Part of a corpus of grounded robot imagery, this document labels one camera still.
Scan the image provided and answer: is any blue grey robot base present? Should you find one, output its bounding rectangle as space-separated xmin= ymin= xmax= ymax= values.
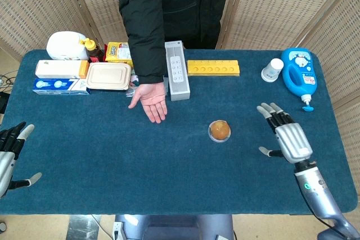
xmin=114 ymin=214 xmax=236 ymax=240

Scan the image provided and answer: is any brown bottle yellow cap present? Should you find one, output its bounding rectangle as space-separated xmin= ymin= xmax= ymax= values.
xmin=79 ymin=38 xmax=105 ymax=62

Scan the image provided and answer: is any beige lidded lunch box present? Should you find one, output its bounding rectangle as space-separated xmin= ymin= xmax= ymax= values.
xmin=85 ymin=62 xmax=132 ymax=91

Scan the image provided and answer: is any white box orange end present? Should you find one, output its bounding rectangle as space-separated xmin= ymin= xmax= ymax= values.
xmin=35 ymin=59 xmax=90 ymax=79

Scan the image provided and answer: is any small white jar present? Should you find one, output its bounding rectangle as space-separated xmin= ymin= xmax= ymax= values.
xmin=260 ymin=58 xmax=285 ymax=83

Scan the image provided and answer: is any yellow block with round holes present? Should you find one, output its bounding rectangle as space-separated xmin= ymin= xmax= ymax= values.
xmin=187 ymin=60 xmax=241 ymax=77

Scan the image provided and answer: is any robot left five-finger hand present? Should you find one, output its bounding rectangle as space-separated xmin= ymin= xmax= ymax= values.
xmin=0 ymin=121 xmax=43 ymax=198

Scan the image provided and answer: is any small colourful packet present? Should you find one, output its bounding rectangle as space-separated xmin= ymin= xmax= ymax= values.
xmin=125 ymin=69 xmax=141 ymax=98

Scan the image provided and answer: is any grey power strip box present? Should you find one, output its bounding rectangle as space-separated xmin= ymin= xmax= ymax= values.
xmin=164 ymin=40 xmax=191 ymax=102

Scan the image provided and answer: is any blue white light bulb box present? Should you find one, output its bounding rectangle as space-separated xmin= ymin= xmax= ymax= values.
xmin=32 ymin=78 xmax=91 ymax=96

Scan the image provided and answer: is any person's black jacket sleeve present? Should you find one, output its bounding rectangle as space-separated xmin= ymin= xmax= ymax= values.
xmin=107 ymin=0 xmax=168 ymax=85

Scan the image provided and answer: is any robot right five-finger hand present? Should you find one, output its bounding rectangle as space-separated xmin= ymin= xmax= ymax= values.
xmin=256 ymin=102 xmax=313 ymax=164

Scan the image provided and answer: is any blue table cloth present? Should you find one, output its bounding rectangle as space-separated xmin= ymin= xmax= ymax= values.
xmin=0 ymin=48 xmax=358 ymax=215

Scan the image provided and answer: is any white rounded appliance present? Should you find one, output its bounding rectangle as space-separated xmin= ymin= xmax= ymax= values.
xmin=46 ymin=30 xmax=90 ymax=61

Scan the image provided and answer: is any clear cup with orange-brown contents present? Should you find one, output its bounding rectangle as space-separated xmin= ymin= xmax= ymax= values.
xmin=208 ymin=120 xmax=232 ymax=143

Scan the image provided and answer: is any person's black jacket torso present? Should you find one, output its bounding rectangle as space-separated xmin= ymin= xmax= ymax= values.
xmin=153 ymin=0 xmax=227 ymax=50

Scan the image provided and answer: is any white floor power strip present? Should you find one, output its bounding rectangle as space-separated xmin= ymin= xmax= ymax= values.
xmin=112 ymin=221 xmax=124 ymax=240

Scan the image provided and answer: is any wicker folding screen panel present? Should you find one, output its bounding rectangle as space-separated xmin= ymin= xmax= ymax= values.
xmin=63 ymin=0 xmax=131 ymax=48
xmin=215 ymin=0 xmax=354 ymax=51
xmin=0 ymin=0 xmax=93 ymax=61
xmin=294 ymin=0 xmax=360 ymax=193

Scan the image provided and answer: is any yellow UFO noodle pack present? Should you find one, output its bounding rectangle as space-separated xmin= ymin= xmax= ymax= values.
xmin=105 ymin=41 xmax=134 ymax=68

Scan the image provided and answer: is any person's bare hand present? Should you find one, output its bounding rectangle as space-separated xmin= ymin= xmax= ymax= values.
xmin=128 ymin=81 xmax=168 ymax=124

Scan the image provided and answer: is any blue detergent pump bottle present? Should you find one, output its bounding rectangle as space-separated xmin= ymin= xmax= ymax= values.
xmin=281 ymin=47 xmax=318 ymax=112

